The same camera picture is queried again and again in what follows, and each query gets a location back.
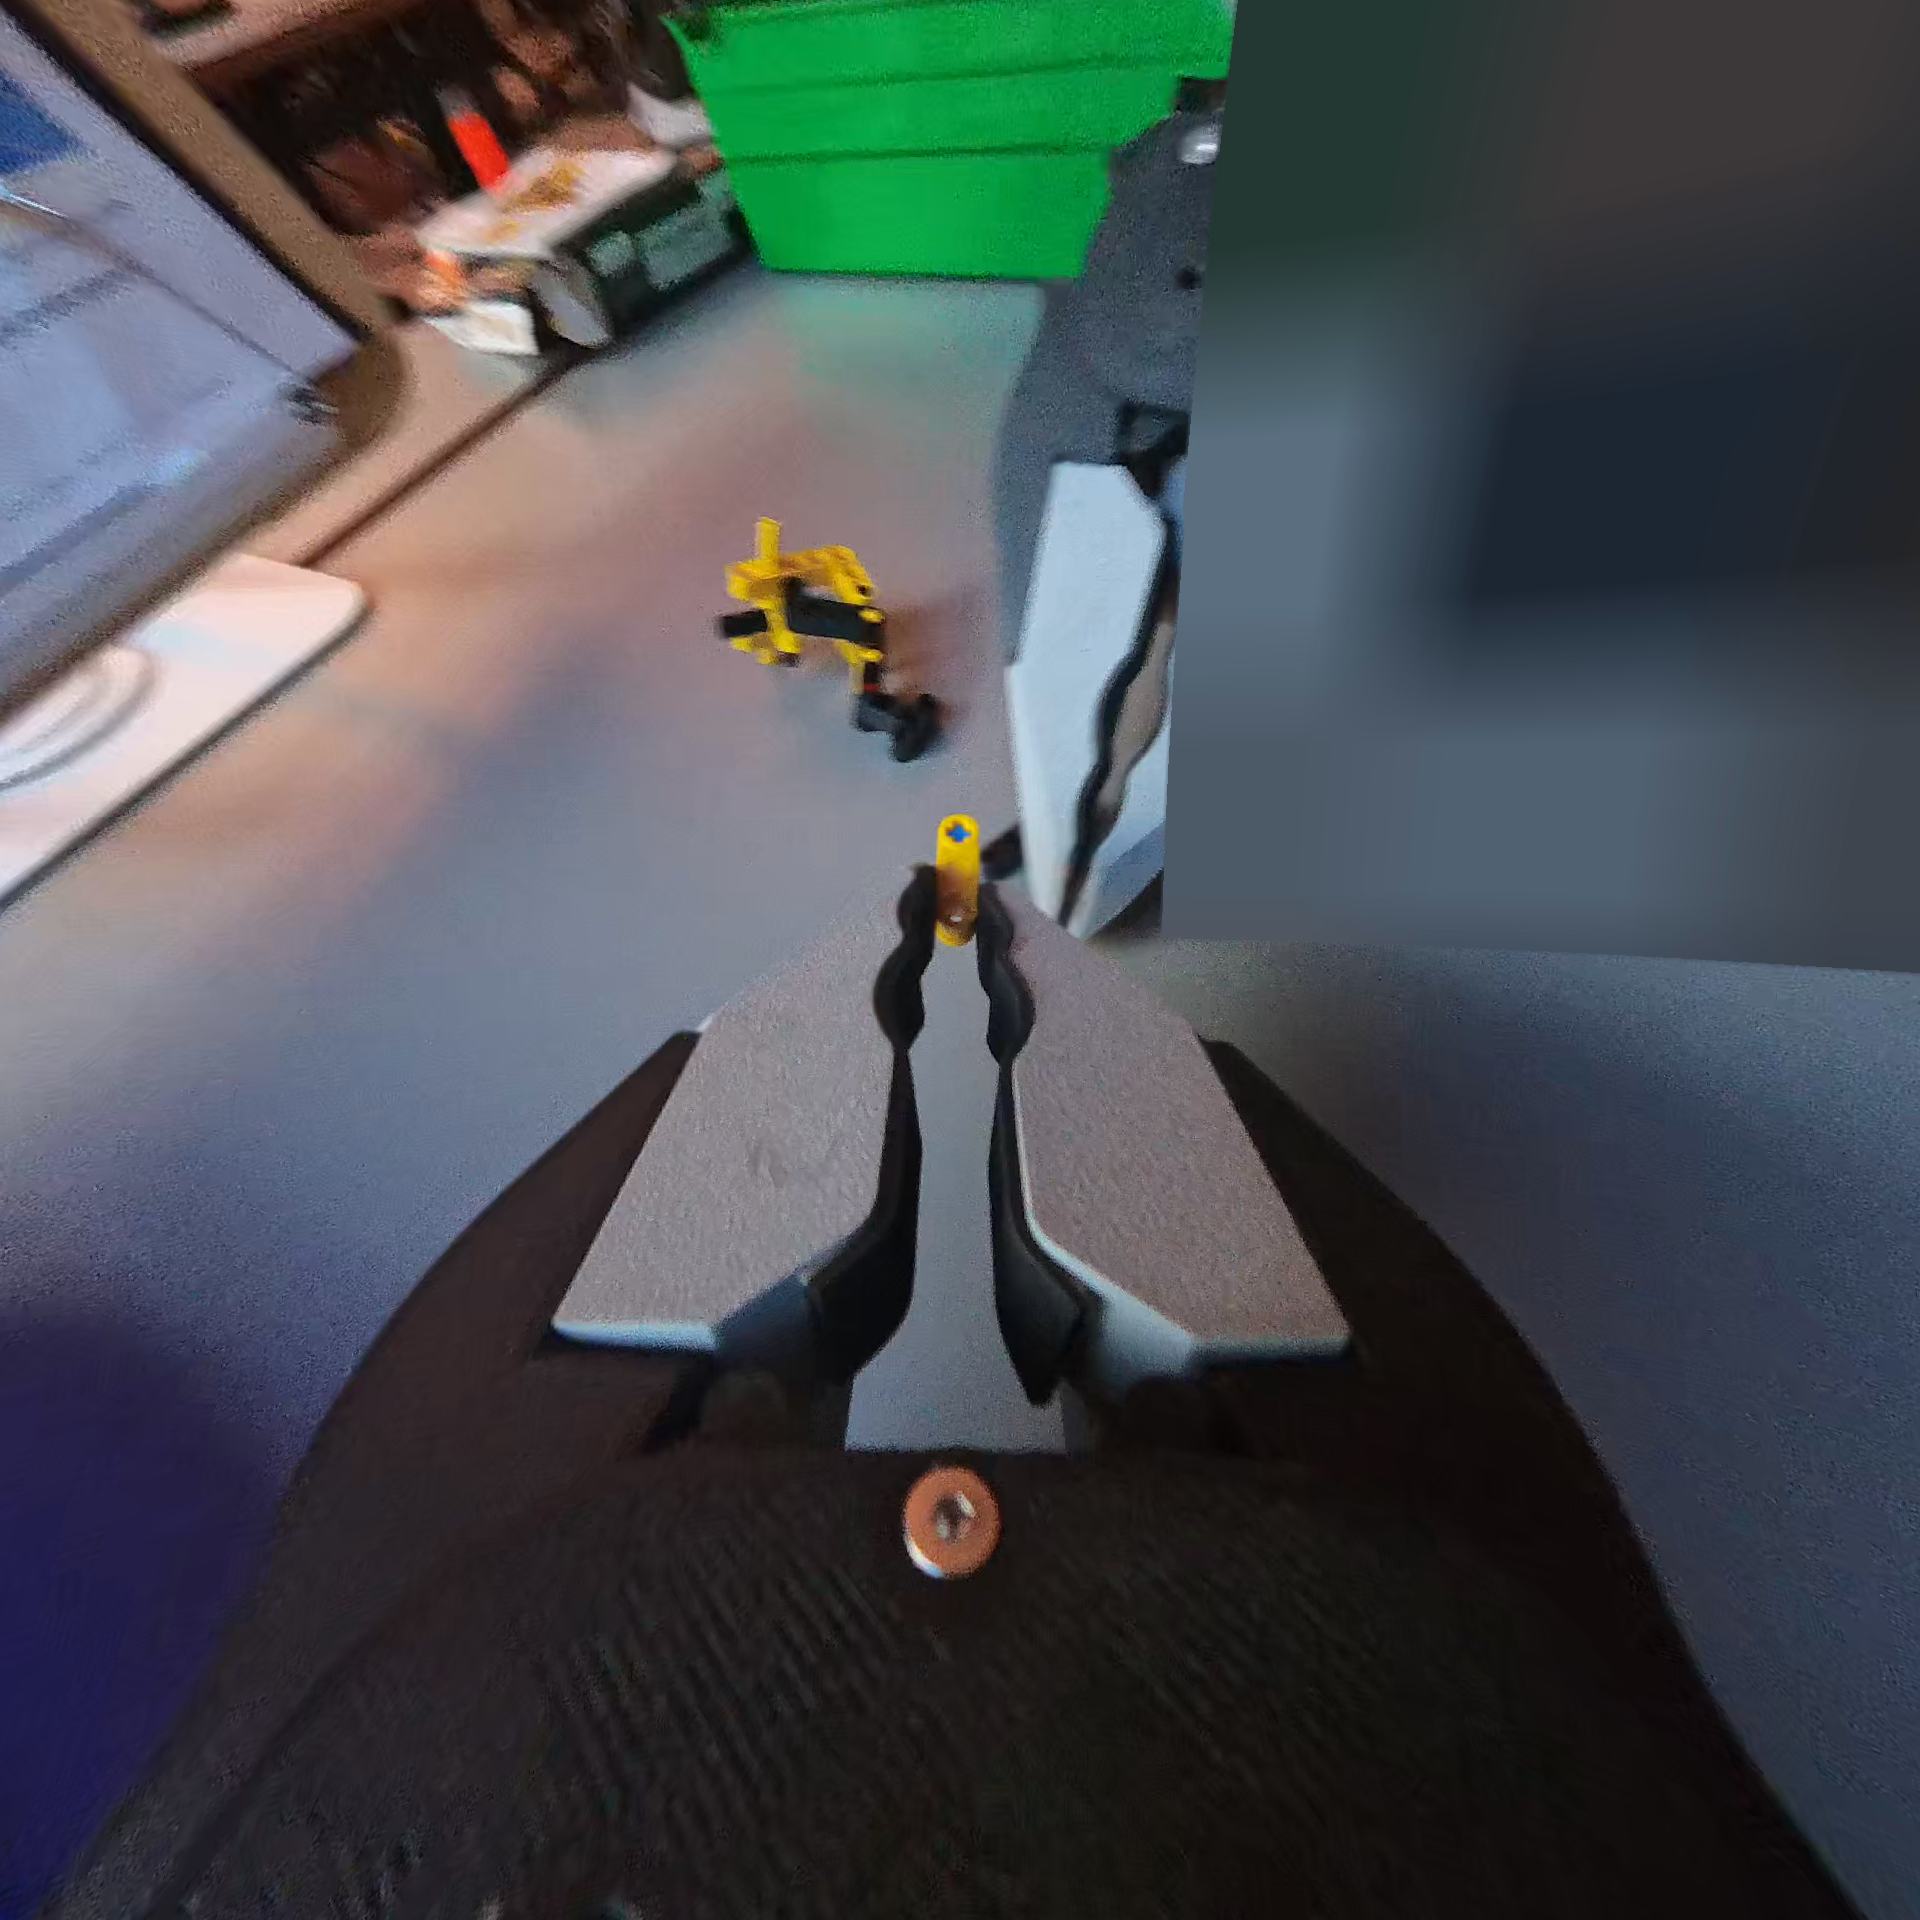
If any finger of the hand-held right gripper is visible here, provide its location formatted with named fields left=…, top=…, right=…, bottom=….
left=1060, top=617, right=1173, bottom=943
left=1002, top=459, right=1179, bottom=926

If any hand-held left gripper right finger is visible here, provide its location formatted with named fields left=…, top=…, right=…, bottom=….
left=978, top=883, right=1355, bottom=1443

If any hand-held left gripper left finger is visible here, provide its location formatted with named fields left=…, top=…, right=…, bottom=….
left=552, top=875, right=926, bottom=1387

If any green storage bin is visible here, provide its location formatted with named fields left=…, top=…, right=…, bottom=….
left=663, top=0, right=1236, bottom=284

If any yellow and black lego assembly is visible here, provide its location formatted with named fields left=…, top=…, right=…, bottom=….
left=716, top=515, right=946, bottom=765

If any black box with white label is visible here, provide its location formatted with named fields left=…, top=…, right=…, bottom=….
left=418, top=146, right=751, bottom=354

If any orange red object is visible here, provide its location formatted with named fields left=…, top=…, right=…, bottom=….
left=438, top=89, right=517, bottom=196

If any silver computer monitor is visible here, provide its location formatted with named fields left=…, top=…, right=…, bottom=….
left=0, top=0, right=407, bottom=902

